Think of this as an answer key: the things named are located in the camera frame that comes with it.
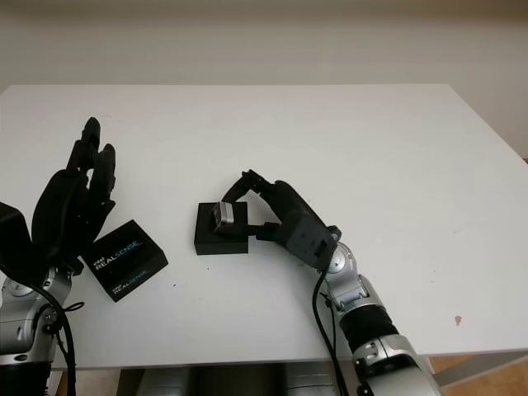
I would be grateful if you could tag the black RealSense box lid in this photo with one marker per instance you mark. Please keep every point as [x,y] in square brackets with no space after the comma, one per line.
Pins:
[128,264]

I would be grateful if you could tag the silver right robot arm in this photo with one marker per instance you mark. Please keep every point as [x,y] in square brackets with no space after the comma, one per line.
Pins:
[371,326]

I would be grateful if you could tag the grey right robot leg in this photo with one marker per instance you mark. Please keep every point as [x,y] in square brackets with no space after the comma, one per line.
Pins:
[309,379]

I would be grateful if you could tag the black box base with insert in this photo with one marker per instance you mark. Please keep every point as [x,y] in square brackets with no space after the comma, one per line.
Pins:
[218,245]

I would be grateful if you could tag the grey robot leg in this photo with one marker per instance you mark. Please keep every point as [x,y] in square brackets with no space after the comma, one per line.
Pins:
[309,379]
[163,381]

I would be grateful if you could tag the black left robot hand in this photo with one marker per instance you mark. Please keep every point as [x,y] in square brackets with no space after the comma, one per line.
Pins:
[62,206]

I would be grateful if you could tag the dark robot pelvis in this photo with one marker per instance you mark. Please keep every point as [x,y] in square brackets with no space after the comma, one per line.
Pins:
[237,381]

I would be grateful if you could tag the small silver depth camera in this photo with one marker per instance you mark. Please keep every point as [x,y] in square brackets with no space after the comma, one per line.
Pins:
[224,216]

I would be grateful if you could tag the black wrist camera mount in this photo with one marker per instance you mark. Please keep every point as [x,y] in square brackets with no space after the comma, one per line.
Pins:
[16,231]
[309,239]

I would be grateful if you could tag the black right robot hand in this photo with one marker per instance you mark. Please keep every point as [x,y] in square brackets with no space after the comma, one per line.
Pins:
[288,202]

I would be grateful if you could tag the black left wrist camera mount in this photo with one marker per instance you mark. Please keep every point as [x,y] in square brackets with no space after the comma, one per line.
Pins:
[16,231]

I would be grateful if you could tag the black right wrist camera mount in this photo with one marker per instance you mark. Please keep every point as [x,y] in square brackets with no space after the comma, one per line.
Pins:
[309,239]

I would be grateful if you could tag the grey left robot leg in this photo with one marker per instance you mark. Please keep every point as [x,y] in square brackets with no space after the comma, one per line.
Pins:
[163,381]

